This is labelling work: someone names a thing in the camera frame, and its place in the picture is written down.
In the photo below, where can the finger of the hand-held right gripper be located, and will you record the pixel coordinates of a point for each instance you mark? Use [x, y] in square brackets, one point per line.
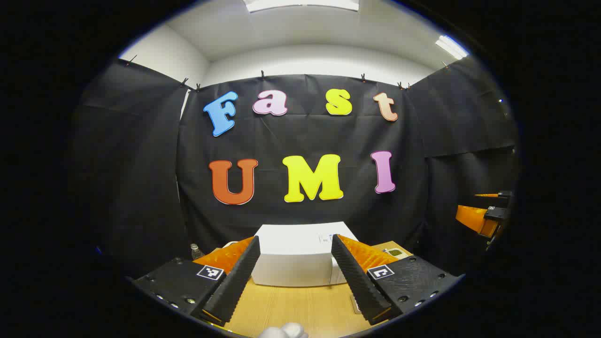
[474, 217]
[504, 194]

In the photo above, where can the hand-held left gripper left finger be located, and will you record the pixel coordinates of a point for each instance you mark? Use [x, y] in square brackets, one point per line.
[237, 277]

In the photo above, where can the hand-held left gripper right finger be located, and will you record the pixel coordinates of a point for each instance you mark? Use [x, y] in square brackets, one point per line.
[357, 277]

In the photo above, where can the white microwave oven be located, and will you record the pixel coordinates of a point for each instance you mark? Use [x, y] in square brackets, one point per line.
[296, 253]

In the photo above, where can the white divided seed tray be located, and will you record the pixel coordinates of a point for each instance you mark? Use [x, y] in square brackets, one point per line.
[395, 253]

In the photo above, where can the clear plastic water bottle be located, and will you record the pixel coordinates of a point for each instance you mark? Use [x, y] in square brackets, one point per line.
[196, 252]

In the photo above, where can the black backdrop cloth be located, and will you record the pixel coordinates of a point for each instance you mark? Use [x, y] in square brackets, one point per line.
[305, 136]

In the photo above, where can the rectangular ceiling light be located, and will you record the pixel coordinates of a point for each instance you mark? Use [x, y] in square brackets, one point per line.
[300, 4]
[450, 47]

